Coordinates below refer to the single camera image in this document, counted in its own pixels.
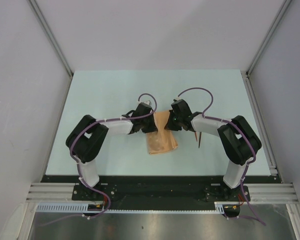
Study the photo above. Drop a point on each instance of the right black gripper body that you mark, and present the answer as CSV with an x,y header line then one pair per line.
x,y
173,123

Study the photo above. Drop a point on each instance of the peach cloth napkin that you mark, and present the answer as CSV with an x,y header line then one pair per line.
x,y
161,141

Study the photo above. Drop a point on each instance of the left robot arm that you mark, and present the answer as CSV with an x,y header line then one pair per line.
x,y
86,139

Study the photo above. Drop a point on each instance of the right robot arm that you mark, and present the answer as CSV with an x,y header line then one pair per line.
x,y
240,142

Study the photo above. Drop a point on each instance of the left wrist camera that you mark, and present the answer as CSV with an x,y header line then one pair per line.
x,y
147,102

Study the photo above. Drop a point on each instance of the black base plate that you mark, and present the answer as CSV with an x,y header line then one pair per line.
x,y
160,193

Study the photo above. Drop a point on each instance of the aluminium front rail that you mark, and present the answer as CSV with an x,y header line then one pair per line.
x,y
271,193

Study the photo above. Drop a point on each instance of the right aluminium frame post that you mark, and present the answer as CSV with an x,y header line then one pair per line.
x,y
286,4

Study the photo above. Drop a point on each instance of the aluminium frame post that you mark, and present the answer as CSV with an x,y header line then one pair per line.
x,y
286,4
34,6

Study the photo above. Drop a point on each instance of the left aluminium frame post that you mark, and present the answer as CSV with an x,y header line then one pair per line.
x,y
34,6

